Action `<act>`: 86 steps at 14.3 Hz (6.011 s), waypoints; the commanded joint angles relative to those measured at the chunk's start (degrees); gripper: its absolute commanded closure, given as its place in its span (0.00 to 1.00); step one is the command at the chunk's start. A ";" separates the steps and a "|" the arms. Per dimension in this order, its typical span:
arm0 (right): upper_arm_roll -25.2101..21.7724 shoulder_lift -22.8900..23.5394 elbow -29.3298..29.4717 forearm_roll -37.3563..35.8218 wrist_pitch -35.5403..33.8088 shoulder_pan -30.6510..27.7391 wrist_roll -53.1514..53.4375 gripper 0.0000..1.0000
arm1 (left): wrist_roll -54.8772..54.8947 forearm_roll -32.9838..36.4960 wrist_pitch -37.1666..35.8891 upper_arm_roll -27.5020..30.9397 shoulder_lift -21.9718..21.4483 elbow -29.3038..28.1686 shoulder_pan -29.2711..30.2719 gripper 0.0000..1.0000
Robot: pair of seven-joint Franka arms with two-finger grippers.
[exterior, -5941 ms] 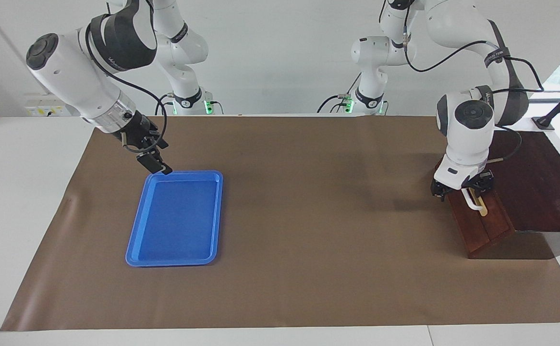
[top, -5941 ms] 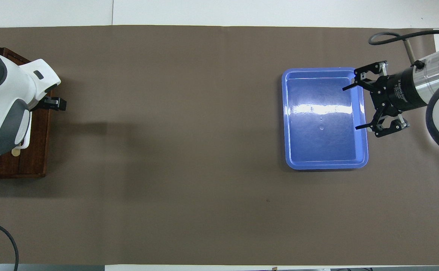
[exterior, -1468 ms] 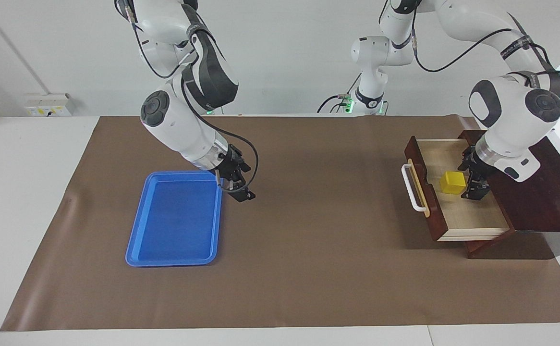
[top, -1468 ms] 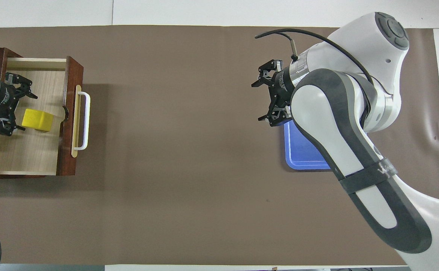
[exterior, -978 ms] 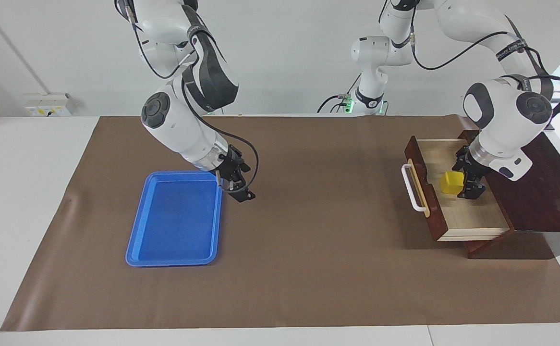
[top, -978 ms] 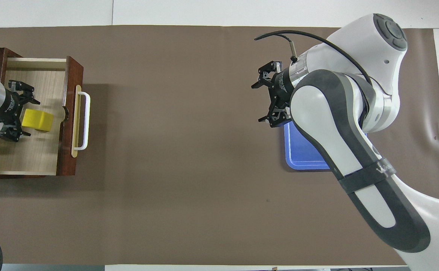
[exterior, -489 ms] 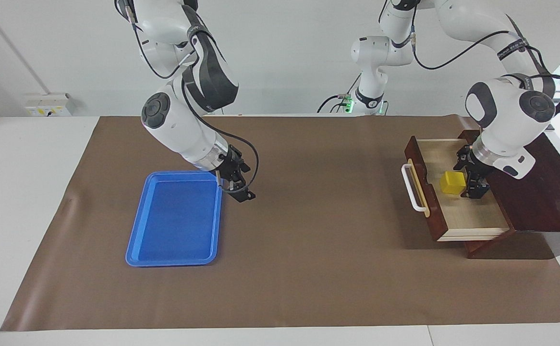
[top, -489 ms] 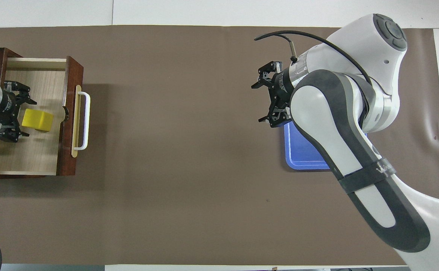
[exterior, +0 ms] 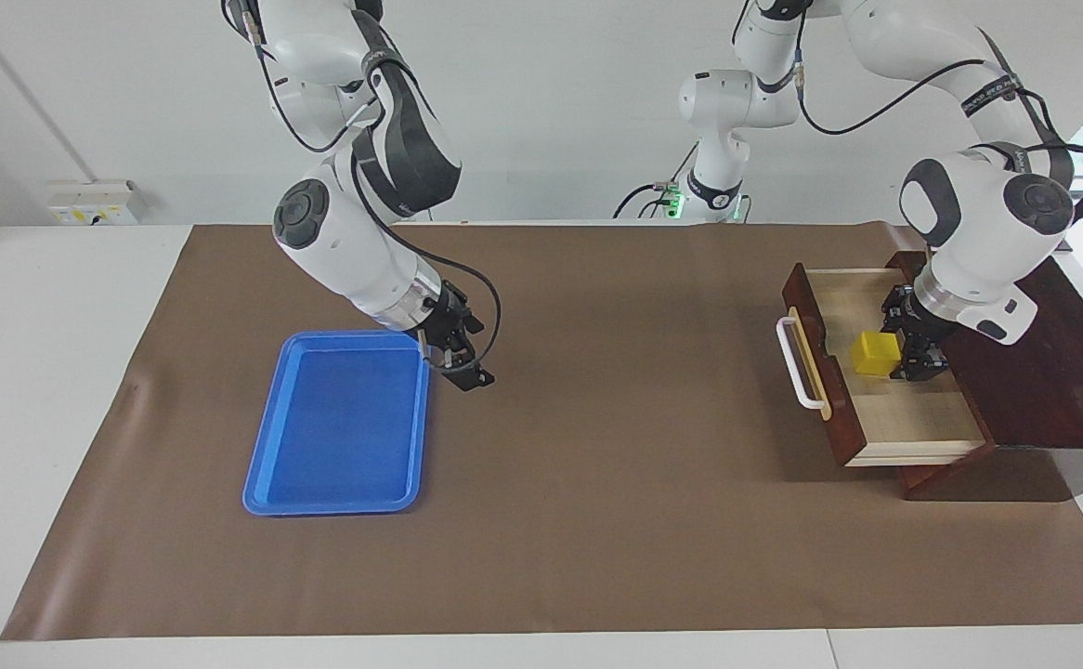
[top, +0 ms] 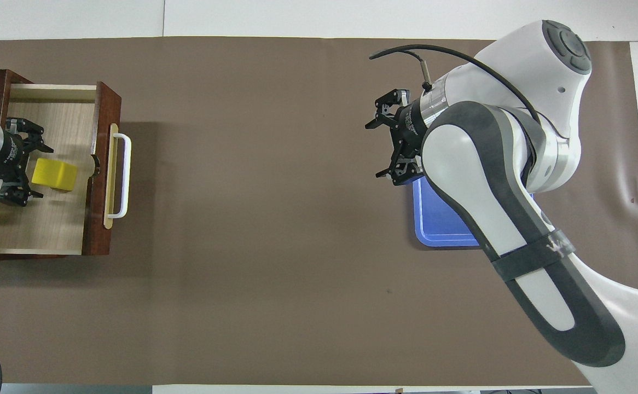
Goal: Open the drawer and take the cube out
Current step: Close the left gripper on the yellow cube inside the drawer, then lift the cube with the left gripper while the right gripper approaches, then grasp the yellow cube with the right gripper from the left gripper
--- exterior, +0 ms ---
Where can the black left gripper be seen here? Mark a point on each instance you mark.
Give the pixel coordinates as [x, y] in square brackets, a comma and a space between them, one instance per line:
[918, 321]

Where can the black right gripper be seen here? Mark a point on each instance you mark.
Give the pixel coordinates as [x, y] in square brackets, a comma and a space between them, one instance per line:
[449, 325]

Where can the yellow cube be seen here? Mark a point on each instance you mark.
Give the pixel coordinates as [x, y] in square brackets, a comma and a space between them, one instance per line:
[876, 355]

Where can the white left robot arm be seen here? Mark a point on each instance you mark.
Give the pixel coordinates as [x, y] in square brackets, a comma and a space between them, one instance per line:
[987, 242]

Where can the dark wooden cabinet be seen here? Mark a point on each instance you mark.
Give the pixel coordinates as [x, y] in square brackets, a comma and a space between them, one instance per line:
[1043, 372]

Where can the blue plastic tray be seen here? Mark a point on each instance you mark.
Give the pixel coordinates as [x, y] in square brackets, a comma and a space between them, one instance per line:
[337, 437]

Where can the brown table mat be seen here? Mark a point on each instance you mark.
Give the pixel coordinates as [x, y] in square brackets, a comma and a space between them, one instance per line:
[597, 465]

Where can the white wall socket strip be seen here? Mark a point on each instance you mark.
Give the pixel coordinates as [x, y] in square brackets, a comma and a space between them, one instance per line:
[96, 204]

